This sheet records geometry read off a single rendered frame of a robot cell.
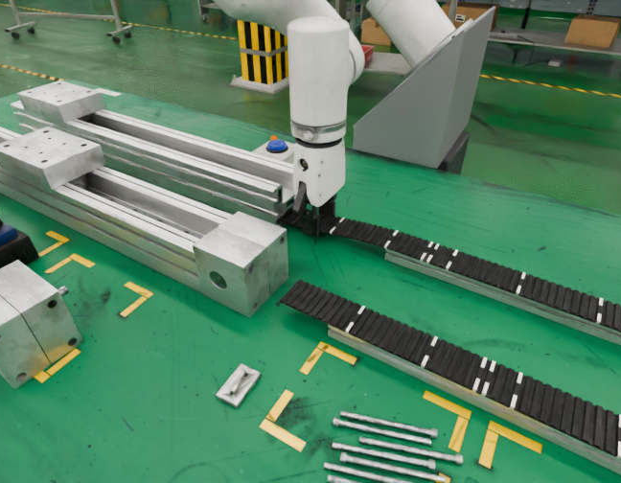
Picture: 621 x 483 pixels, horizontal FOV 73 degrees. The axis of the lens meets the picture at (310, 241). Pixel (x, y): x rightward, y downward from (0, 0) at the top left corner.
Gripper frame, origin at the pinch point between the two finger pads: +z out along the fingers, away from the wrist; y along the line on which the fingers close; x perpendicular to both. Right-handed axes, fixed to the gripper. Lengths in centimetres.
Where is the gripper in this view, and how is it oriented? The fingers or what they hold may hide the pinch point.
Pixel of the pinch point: (318, 218)
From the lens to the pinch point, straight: 75.2
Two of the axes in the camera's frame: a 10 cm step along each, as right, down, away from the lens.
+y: 5.2, -5.2, 6.8
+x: -8.6, -3.0, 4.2
